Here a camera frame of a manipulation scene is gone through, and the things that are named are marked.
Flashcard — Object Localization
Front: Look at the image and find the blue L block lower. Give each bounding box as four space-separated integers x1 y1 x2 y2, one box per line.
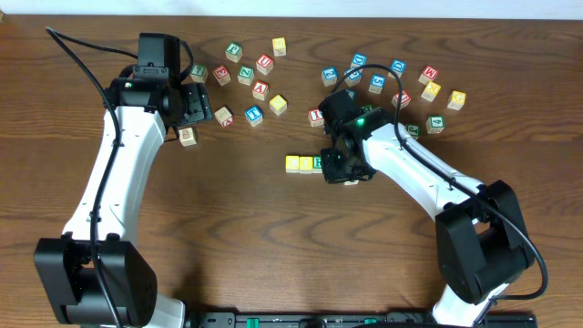
346 89 356 100

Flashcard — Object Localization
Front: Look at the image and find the blue T block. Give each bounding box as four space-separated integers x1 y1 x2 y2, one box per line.
245 106 263 127

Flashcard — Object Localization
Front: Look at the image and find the red A block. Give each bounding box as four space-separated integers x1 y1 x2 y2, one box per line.
252 80 269 101

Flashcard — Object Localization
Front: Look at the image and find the yellow O block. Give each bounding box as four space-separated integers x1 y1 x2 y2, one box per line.
299 157 313 174

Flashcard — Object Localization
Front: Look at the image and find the blue D block right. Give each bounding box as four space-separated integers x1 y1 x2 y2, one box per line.
390 59 407 77

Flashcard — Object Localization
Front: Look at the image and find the green 4 block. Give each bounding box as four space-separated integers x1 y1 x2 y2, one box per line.
425 116 445 134

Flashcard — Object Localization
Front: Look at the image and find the plain wooden picture block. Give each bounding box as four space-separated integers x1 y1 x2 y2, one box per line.
179 128 197 147

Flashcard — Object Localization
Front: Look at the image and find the yellow C block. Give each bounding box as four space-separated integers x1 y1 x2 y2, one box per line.
285 155 300 173

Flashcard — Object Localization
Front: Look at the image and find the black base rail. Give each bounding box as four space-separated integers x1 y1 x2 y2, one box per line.
184 310 538 328

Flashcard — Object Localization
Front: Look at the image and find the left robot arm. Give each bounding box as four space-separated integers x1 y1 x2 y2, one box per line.
34 33 212 327

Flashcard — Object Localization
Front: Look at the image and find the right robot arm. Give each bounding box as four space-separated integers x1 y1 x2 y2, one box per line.
318 90 535 327

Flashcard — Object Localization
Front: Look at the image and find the red-sided wooden block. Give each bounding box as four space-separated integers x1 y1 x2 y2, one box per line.
214 107 234 128

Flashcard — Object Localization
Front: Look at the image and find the red u block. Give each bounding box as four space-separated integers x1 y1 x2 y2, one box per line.
256 54 274 76
392 90 411 109

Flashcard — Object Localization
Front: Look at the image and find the blue P block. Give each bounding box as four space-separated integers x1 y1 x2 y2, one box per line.
344 68 362 87

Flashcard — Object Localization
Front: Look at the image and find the blue L block top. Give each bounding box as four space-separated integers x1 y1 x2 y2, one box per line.
344 180 360 186

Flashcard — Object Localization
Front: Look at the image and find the red U block left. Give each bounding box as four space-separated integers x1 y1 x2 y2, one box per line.
256 54 274 76

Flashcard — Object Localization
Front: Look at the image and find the yellow K block right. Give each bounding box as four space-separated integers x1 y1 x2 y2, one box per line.
421 81 441 102

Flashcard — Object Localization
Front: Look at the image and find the blue 2 block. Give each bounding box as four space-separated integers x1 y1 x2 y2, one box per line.
321 67 338 87

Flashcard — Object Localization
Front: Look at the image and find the green Z block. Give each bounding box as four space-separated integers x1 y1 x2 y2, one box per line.
238 66 254 86

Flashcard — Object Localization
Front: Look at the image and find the yellow G block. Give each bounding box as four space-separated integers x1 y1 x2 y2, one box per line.
447 90 466 110

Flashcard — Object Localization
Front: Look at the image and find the plain yellow block top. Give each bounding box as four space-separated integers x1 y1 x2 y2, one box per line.
272 37 287 56

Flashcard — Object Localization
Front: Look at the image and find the blue d block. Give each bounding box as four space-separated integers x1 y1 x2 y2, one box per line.
351 53 368 68
390 59 407 77

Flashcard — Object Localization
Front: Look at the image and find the blue 5 block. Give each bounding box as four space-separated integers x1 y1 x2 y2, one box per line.
368 74 386 94

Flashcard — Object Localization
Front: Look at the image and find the green J block top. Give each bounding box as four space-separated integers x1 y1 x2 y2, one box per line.
225 42 243 63

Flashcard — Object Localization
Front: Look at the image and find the blue D block upper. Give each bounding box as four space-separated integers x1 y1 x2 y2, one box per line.
351 53 368 68

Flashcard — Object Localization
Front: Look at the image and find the red I block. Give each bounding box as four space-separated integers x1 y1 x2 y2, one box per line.
308 108 324 128

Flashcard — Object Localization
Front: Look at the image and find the red M block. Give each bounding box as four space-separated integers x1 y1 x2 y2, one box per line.
418 66 438 85

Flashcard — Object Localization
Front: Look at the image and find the blue l block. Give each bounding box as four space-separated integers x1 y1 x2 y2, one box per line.
346 89 356 100
344 180 360 186

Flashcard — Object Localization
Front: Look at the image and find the red U block right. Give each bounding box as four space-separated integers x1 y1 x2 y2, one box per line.
392 90 411 109

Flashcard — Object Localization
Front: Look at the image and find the green 7 block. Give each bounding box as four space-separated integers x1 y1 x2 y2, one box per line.
190 65 209 84

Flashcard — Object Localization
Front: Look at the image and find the green R block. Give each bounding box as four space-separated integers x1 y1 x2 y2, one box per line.
312 156 322 173

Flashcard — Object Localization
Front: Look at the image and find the green j block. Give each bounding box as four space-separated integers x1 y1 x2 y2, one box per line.
225 42 243 63
405 124 420 139

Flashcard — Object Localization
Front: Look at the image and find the yellow S block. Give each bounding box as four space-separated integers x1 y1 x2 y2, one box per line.
270 95 288 116

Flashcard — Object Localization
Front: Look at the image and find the green J block lower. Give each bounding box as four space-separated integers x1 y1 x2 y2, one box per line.
405 124 420 139

